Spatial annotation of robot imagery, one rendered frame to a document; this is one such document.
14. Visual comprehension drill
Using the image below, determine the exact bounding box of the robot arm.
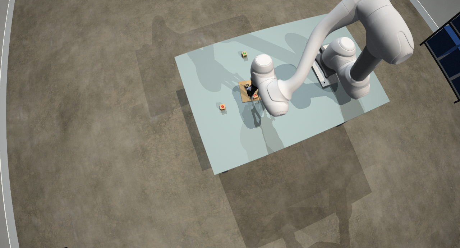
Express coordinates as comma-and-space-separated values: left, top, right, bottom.
250, 0, 414, 117

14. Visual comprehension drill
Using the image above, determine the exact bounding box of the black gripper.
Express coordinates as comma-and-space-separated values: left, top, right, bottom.
246, 83, 260, 100

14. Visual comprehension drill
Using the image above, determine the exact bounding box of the tan flat mat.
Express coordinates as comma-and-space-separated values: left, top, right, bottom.
239, 80, 261, 102

